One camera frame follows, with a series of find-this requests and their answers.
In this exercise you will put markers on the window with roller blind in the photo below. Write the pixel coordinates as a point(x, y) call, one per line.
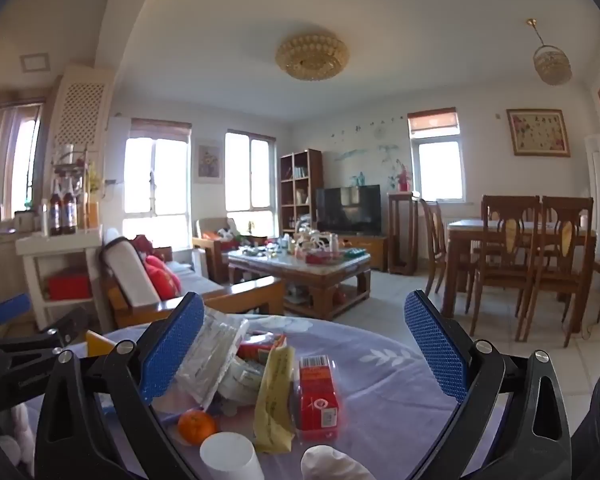
point(437, 170)
point(155, 180)
point(250, 175)

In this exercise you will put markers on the framed flower picture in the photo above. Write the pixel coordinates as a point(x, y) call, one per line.
point(537, 132)

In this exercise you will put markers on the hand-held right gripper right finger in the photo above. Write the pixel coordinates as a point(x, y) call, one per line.
point(437, 345)

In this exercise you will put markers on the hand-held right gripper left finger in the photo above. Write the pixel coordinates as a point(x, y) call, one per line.
point(172, 350)

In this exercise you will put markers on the tall wooden side table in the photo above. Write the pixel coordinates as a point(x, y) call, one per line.
point(402, 230)

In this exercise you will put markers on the red cushion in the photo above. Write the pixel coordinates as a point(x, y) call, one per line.
point(162, 277)

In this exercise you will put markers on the white standing air conditioner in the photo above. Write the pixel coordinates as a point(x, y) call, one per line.
point(597, 190)

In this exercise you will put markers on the clear plastic bag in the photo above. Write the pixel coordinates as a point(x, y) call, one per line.
point(210, 355)

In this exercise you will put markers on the orange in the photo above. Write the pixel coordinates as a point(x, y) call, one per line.
point(196, 427)

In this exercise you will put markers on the red flower vase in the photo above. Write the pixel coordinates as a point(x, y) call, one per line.
point(404, 177)

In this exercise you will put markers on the wooden armchair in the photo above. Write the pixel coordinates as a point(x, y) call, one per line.
point(205, 250)

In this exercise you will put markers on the red milk carton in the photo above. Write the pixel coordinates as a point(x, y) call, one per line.
point(317, 400)

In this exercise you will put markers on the square ceiling light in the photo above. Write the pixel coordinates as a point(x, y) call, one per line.
point(36, 62)

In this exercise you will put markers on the yellow packet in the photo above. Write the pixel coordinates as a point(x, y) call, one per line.
point(275, 400)

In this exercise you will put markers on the wooden coffee table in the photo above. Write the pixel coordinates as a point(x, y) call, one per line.
point(300, 275)

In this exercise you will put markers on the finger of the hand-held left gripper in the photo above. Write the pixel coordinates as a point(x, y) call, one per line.
point(10, 308)
point(65, 322)

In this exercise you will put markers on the black television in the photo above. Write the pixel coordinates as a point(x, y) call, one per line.
point(350, 210)

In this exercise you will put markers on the dark glass bottle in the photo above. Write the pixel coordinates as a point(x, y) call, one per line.
point(70, 215)
point(56, 215)

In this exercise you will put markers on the wooden sofa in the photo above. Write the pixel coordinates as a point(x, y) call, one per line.
point(125, 270)

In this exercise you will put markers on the purple printed tablecloth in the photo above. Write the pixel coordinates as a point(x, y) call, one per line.
point(370, 340)

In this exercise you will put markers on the wooden bookshelf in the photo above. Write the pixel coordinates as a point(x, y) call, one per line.
point(285, 185)

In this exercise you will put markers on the white paper cup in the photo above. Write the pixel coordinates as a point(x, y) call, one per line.
point(230, 457)

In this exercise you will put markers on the small framed picture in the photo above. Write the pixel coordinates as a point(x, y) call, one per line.
point(208, 162)

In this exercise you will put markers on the yellow box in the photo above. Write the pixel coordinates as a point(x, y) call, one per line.
point(99, 344)

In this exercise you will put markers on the red snack wrapper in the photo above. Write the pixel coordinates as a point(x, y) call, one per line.
point(260, 347)

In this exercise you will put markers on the wooden television stand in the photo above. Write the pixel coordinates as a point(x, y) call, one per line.
point(375, 250)

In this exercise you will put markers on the white lattice cabinet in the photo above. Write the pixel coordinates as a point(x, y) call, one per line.
point(82, 105)

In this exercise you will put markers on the wooden dining table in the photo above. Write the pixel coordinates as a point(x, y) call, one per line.
point(460, 230)

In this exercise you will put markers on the round crystal ceiling lamp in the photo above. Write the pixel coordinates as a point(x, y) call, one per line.
point(311, 55)

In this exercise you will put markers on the crystal pendant lamp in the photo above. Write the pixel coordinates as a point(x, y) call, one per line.
point(552, 62)

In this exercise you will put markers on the crumpled white tissue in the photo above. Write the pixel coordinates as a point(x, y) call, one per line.
point(330, 465)

